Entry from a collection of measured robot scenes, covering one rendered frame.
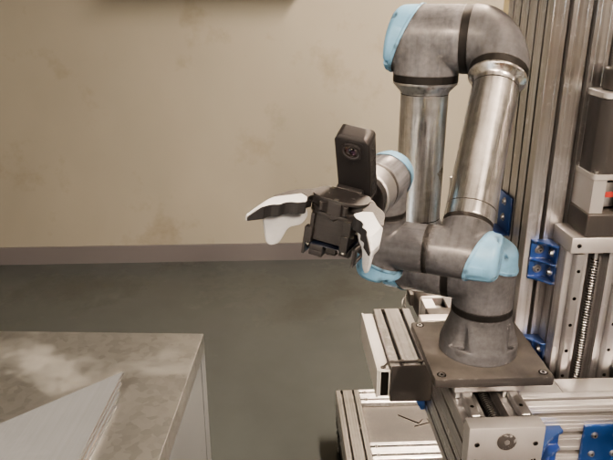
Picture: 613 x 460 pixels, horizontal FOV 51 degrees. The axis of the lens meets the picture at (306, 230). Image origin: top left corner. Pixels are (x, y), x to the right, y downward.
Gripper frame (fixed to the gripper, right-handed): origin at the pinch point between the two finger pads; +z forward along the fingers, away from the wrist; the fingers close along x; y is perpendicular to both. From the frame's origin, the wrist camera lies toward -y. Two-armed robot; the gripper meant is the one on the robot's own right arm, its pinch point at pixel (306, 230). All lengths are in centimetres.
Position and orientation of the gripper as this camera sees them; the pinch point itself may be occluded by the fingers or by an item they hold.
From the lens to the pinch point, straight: 71.1
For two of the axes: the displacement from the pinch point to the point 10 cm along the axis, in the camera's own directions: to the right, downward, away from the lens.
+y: -1.2, 9.1, 3.9
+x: -9.1, -2.6, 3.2
